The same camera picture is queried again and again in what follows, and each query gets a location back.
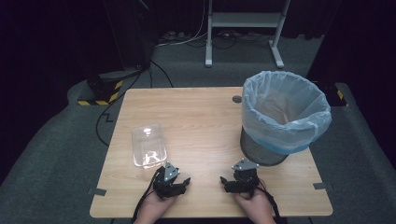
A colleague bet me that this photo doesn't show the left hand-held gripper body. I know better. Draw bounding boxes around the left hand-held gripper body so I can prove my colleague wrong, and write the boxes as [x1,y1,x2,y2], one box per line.
[152,161,183,201]

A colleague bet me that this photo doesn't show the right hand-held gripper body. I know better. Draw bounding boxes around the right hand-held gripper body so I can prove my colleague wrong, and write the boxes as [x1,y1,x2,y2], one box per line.
[231,158,261,196]

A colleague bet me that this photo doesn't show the black mesh trash can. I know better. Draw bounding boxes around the black mesh trash can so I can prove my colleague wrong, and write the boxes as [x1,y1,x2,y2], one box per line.
[239,125,290,167]

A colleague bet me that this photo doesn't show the clear plastic container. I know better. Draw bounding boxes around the clear plastic container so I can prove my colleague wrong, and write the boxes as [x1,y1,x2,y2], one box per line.
[131,123,168,169]

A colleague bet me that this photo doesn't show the person's right hand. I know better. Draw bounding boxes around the person's right hand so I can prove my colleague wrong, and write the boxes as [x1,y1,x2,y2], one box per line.
[234,181,277,224]

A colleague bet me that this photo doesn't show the person's left hand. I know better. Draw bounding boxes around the person's left hand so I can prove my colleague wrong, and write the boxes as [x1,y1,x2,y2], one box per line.
[133,188,178,224]

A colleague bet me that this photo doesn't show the trash bin with blue liner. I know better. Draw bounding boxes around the trash bin with blue liner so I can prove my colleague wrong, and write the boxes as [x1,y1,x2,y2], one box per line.
[241,70,332,156]

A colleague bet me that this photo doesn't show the black base with hazard stripes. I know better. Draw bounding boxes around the black base with hazard stripes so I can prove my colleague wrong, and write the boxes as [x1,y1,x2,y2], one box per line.
[312,80,348,107]
[77,69,144,107]

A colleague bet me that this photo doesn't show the black power strip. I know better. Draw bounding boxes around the black power strip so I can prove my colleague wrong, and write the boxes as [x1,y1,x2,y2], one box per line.
[157,30,189,45]

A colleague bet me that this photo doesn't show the dark equipment cabinet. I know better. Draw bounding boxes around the dark equipment cabinet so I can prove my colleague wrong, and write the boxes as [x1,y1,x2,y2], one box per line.
[102,0,157,72]

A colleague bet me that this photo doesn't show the white metal stand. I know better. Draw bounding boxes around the white metal stand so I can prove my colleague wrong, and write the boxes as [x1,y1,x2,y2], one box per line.
[204,0,291,69]

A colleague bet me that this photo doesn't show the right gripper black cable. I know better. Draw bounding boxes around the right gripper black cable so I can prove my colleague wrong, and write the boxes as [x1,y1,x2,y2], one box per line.
[257,178,283,220]

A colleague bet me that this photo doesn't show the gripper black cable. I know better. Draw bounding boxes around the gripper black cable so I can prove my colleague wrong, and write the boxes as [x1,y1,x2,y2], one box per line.
[257,178,283,220]
[131,169,161,224]

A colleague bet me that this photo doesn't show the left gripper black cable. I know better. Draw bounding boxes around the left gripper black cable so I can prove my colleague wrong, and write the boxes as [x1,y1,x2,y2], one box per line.
[131,169,161,224]

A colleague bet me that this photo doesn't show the black floor cable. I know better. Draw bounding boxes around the black floor cable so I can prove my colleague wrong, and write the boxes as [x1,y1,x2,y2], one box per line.
[94,59,176,147]

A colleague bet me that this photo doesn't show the white floor cable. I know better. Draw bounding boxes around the white floor cable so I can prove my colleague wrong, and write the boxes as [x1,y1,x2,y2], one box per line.
[154,0,210,49]

